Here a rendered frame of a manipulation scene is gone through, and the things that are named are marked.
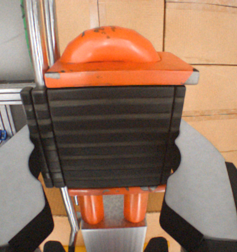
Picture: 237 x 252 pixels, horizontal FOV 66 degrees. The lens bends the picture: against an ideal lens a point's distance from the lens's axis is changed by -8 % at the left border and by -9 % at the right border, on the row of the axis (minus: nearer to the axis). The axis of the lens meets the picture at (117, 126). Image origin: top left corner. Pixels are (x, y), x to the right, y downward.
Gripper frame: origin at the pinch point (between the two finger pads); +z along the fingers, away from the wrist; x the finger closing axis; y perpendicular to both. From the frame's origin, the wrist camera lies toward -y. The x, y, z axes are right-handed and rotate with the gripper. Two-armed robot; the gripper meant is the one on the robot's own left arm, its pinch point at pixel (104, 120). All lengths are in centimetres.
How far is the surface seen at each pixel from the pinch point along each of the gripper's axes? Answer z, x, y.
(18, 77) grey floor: 107, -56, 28
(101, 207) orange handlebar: -0.2, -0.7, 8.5
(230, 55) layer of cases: 53, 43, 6
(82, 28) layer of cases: 53, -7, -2
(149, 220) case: 12.8, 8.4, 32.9
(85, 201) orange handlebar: -0.7, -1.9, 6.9
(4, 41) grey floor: 107, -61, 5
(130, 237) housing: -1.4, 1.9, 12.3
